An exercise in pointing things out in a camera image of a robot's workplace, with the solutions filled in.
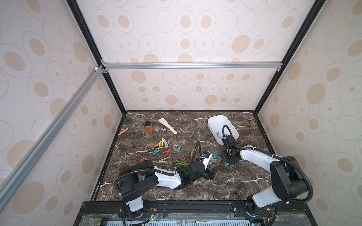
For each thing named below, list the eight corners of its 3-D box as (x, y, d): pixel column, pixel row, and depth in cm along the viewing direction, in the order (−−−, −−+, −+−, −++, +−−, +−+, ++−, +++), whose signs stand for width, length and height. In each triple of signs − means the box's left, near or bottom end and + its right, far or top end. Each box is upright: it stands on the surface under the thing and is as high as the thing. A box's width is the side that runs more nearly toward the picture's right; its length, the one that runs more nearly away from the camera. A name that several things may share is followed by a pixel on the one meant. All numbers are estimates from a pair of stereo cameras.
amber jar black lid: (146, 133, 108) (144, 125, 100) (147, 129, 111) (145, 120, 103) (152, 133, 108) (149, 125, 100) (153, 129, 111) (150, 120, 103)
